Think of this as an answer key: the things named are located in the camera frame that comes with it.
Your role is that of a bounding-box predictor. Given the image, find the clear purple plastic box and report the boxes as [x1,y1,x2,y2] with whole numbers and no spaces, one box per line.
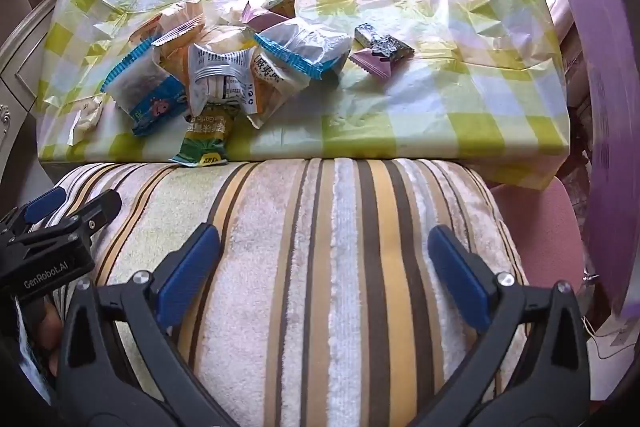
[565,0,640,323]

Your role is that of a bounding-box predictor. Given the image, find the small cream snack packet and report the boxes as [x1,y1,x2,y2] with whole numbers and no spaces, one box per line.
[67,94,106,145]

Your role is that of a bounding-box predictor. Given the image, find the clear bread packet yellow edge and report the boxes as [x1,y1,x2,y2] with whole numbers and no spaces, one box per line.
[200,23,313,130]

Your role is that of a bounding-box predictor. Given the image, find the silver foil candy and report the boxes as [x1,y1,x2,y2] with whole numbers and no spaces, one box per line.
[354,24,381,45]

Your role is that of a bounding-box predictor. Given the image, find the pink triangular snack packet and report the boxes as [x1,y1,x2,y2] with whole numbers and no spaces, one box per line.
[349,48,396,80]

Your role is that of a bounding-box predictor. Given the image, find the cream carved cabinet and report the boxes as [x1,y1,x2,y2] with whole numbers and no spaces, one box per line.
[0,0,66,168]

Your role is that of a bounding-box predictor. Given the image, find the orange edged bread packet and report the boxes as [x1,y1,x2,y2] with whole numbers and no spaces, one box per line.
[129,2,206,82]

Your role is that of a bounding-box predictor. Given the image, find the person's left hand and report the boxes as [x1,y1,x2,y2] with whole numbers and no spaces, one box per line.
[37,302,65,378]

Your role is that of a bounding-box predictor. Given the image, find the white barcode snack packet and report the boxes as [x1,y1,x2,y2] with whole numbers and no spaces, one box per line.
[187,42,261,118]

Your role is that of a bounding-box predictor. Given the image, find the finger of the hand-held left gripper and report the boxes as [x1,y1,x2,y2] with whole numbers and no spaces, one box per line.
[59,189,124,239]
[0,186,69,234]

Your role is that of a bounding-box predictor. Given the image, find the white packet with blue edge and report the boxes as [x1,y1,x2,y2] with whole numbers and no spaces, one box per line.
[254,18,351,82]

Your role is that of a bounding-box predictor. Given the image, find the green pea snack packet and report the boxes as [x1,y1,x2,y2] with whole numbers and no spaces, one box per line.
[169,103,232,168]

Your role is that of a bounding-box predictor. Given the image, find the small black-white candy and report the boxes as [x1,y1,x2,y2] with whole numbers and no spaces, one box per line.
[370,35,415,60]

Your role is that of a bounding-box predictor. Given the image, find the striped plush blanket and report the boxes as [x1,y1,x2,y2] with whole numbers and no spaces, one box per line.
[50,157,531,427]

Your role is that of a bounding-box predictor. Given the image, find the blue white cartoon snack packet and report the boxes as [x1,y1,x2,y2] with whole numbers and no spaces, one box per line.
[100,39,188,136]

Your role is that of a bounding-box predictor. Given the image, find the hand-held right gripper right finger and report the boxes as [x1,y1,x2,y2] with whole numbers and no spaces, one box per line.
[405,224,592,427]

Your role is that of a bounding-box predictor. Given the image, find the pink snack packet dark print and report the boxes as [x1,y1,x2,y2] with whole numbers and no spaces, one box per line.
[242,2,281,32]

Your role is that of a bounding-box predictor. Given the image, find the pink chair cushion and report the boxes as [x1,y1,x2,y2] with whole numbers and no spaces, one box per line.
[487,177,586,303]

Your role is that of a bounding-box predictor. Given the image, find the yellow checked plastic tablecloth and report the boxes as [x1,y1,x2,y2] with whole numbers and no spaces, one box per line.
[37,0,571,190]

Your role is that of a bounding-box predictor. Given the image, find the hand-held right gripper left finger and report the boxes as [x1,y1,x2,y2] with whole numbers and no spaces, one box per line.
[54,223,241,427]

